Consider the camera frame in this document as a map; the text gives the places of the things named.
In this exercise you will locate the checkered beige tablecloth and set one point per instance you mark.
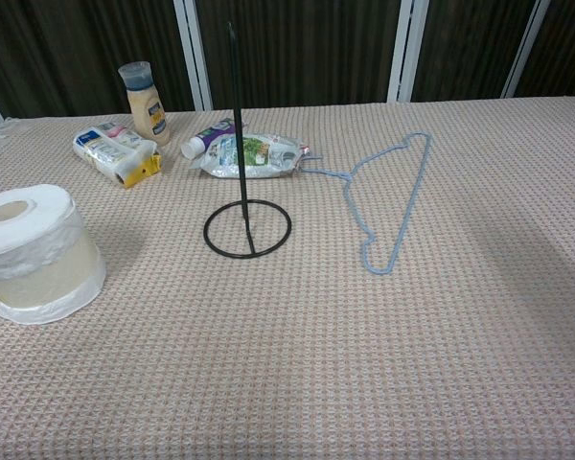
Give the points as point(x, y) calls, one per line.
point(287, 335)

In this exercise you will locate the white tissue pack yellow end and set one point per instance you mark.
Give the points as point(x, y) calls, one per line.
point(110, 151)

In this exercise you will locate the light blue clothes hanger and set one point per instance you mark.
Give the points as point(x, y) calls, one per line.
point(414, 191)

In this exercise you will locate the beige sauce bottle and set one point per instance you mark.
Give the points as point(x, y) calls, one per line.
point(148, 115)

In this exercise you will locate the white purple tube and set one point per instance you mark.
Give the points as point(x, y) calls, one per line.
point(206, 138)

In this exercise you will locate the clear printed plastic bag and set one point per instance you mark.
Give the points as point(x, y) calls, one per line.
point(263, 155)

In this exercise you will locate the white paper towel roll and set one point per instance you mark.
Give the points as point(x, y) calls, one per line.
point(33, 259)

